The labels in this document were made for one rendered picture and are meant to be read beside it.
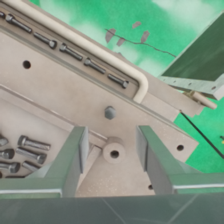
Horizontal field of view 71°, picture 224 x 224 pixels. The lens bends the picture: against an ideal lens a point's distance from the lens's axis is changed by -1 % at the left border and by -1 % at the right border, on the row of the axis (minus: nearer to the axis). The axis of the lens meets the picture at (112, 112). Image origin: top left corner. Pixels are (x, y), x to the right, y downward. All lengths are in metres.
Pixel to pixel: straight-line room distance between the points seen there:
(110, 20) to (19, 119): 1.48
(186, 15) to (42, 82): 1.70
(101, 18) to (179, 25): 0.74
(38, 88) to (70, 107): 0.06
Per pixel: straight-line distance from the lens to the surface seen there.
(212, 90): 0.52
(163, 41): 1.74
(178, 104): 0.45
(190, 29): 1.86
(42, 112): 0.28
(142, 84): 0.39
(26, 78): 0.30
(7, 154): 0.33
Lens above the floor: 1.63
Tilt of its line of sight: 75 degrees down
